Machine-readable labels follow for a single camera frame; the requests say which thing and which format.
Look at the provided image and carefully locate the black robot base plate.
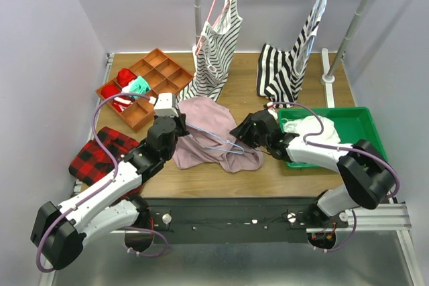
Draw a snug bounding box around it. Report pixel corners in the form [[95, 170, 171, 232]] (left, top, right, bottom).
[[139, 197, 349, 244]]

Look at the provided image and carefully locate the grey rack pole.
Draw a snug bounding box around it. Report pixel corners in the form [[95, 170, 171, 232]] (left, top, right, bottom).
[[328, 0, 369, 76], [192, 0, 202, 61]]

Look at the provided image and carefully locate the white rack base rail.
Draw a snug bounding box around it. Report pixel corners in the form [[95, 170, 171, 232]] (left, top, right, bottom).
[[321, 48, 335, 108]]

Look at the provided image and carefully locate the blue wire hanger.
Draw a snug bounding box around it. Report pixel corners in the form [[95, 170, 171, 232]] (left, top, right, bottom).
[[304, 0, 328, 58], [186, 122, 245, 155]]

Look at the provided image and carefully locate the green plastic tray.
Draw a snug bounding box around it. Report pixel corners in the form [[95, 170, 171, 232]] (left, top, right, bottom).
[[278, 107, 387, 169]]

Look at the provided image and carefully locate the teal and white sock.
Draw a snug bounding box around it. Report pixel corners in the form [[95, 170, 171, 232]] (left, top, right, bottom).
[[121, 76, 151, 94]]

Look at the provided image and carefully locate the red black plaid shirt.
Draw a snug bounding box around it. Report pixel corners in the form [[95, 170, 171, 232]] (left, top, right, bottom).
[[68, 127, 139, 186]]

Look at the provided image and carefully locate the grey right rack pole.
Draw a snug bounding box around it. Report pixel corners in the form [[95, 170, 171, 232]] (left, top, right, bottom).
[[328, 0, 369, 76]]

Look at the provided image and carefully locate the aluminium frame rail left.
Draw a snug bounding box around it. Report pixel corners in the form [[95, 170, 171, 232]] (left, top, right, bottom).
[[36, 53, 115, 285]]

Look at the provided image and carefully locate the red sock rolled front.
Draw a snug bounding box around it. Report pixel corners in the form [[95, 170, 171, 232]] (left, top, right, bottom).
[[100, 83, 121, 99]]

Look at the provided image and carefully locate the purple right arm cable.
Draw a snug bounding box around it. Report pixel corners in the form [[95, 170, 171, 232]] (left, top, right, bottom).
[[264, 100, 402, 253]]

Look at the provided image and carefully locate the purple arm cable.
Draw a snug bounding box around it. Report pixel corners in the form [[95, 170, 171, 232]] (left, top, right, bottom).
[[35, 93, 158, 273], [264, 100, 402, 253]]

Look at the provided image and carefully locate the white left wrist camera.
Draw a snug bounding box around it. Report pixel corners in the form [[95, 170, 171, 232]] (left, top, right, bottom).
[[154, 92, 179, 117]]

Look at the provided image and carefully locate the grey left rack pole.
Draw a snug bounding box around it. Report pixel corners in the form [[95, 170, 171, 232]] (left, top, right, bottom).
[[192, 0, 202, 61]]

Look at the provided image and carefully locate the wide striped black white top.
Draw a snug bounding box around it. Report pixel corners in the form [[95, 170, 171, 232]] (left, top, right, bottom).
[[256, 15, 309, 102]]

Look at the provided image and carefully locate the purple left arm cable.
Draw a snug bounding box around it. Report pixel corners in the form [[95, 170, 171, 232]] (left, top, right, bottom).
[[35, 93, 158, 273]]

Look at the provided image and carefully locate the red sock rolled back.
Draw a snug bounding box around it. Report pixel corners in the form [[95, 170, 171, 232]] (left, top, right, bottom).
[[117, 68, 137, 87]]

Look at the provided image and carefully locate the thin striped white tank top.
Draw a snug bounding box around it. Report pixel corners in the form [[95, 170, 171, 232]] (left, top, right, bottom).
[[178, 0, 243, 101]]

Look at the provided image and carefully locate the red white striped sock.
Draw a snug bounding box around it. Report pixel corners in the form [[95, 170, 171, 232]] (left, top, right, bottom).
[[112, 96, 133, 113]]

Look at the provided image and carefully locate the mauve tank top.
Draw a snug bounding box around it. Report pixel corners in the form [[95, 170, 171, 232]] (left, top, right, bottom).
[[173, 96, 263, 173]]

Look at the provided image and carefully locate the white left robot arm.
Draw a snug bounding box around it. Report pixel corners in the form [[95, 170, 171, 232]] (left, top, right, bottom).
[[31, 113, 188, 273]]

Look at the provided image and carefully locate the brown compartment organizer tray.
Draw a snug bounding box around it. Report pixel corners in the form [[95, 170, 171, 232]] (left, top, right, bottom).
[[96, 48, 193, 132]]

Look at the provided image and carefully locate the white garment in tray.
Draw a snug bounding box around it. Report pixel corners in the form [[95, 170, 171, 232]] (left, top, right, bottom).
[[282, 115, 341, 144]]

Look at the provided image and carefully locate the red sock rolled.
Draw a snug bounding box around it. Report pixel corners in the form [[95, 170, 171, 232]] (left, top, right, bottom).
[[100, 83, 121, 99], [117, 68, 137, 87]]

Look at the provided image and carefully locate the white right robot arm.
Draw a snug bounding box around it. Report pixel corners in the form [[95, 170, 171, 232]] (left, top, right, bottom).
[[230, 109, 399, 227]]

